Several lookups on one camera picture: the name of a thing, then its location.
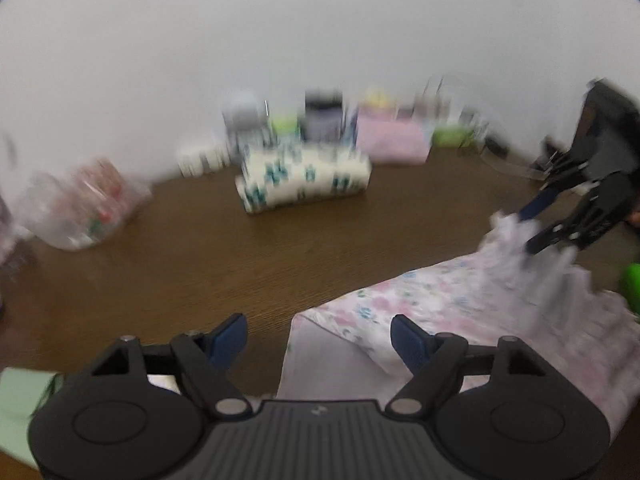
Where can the yellow small item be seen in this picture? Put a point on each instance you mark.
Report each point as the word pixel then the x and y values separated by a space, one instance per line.
pixel 377 99

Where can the pink floral garment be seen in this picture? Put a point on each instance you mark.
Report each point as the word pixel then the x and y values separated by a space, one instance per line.
pixel 450 300

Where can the small green item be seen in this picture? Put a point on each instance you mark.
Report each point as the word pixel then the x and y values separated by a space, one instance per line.
pixel 285 125

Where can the white round speaker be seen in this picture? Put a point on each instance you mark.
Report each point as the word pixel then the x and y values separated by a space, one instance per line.
pixel 244 117

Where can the pale green pouch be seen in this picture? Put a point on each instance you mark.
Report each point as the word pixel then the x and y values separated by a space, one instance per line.
pixel 22 405

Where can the pink folded cloth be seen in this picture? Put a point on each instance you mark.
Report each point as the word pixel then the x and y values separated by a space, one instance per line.
pixel 395 140

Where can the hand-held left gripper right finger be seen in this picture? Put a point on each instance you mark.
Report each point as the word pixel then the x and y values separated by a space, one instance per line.
pixel 410 342

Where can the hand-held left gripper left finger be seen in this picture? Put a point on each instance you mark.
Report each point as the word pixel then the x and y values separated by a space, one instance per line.
pixel 227 342

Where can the grey printed tin box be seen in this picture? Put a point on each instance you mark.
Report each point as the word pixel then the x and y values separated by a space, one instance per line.
pixel 324 125

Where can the green packet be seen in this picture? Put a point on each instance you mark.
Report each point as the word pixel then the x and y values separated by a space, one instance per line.
pixel 452 136

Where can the bright green pad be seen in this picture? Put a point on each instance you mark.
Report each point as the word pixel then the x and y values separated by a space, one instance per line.
pixel 631 287

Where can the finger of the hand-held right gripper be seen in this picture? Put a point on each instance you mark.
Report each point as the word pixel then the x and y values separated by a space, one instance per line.
pixel 560 234
pixel 540 202

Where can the black charger block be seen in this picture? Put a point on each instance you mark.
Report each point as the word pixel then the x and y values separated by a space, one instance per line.
pixel 324 99

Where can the cream floral folded cloth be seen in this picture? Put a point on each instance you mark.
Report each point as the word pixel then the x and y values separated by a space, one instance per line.
pixel 305 177

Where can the clear plastic snack bag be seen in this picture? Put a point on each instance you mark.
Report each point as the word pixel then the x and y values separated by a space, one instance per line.
pixel 85 205

